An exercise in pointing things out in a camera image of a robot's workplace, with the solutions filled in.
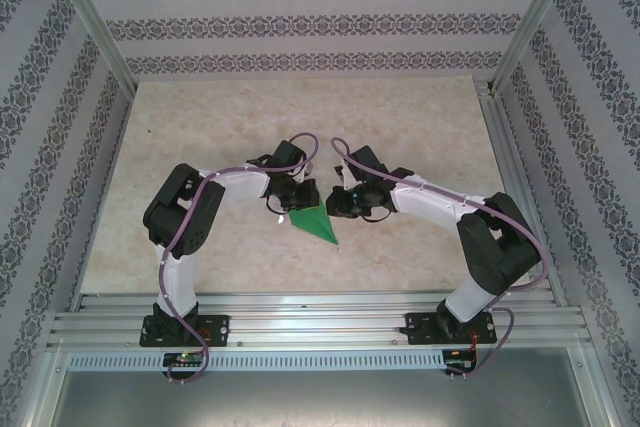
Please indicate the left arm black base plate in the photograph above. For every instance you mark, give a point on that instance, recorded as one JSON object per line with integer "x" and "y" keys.
{"x": 215, "y": 329}

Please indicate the aluminium mounting rail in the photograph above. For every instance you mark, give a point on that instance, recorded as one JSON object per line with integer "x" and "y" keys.
{"x": 310, "y": 319}

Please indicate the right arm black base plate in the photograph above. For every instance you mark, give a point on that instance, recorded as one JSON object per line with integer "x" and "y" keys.
{"x": 420, "y": 327}

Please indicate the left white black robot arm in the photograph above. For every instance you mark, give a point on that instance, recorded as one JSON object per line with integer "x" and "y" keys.
{"x": 240, "y": 187}

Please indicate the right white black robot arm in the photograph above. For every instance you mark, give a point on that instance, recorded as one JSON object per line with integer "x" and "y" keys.
{"x": 430, "y": 202}

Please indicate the grey metal panel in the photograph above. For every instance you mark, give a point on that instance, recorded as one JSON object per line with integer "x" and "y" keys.
{"x": 320, "y": 402}

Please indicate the aluminium frame post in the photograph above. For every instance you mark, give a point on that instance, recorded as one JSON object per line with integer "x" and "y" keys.
{"x": 90, "y": 17}
{"x": 535, "y": 17}

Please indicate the green square paper sheet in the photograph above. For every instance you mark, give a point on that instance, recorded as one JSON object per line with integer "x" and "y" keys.
{"x": 315, "y": 224}

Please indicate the aluminium side rail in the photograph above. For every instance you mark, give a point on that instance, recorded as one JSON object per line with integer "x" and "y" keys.
{"x": 500, "y": 122}

